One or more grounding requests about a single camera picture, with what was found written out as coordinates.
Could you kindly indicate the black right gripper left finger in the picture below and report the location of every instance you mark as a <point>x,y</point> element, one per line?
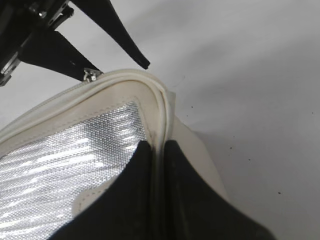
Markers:
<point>123,211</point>

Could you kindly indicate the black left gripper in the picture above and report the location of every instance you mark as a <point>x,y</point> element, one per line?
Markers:
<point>19,19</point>

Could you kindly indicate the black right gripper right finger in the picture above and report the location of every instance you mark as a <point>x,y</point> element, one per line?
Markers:
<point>187,208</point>

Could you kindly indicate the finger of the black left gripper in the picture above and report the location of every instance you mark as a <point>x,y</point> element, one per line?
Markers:
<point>109,21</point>

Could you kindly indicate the silver zipper pull with ring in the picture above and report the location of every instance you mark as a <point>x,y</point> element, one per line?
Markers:
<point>91,75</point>

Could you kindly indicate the cream bag with silver window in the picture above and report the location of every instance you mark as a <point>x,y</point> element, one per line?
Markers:
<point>60,156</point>

